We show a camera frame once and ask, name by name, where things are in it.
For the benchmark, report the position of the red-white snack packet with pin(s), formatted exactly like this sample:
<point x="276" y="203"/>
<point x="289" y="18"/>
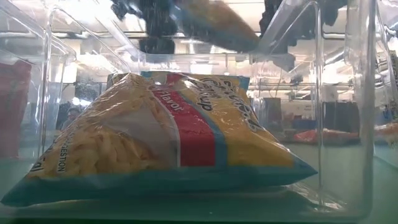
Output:
<point x="217" y="25"/>

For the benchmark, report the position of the blue-edged beef ramen packet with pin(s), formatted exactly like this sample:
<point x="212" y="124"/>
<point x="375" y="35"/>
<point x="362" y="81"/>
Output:
<point x="124" y="140"/>
<point x="244" y="82"/>

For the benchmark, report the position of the red spicy chicken ramen packet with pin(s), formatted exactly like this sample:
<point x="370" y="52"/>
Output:
<point x="15" y="109"/>
<point x="323" y="136"/>

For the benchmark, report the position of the person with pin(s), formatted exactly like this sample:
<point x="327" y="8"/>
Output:
<point x="72" y="115"/>

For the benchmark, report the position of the clear plastic bin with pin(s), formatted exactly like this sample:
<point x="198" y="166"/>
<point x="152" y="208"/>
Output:
<point x="53" y="93"/>
<point x="199" y="214"/>
<point x="387" y="77"/>

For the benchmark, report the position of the dark standing panel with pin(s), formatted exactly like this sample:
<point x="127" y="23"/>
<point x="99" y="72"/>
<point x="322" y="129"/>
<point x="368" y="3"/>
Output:
<point x="272" y="115"/>

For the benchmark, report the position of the dark background partition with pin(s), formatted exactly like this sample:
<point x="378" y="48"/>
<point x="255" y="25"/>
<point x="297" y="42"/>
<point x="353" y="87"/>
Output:
<point x="342" y="115"/>

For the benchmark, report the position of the green table mat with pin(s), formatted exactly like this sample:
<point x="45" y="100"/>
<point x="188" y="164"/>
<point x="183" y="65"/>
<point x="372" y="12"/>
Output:
<point x="342" y="174"/>

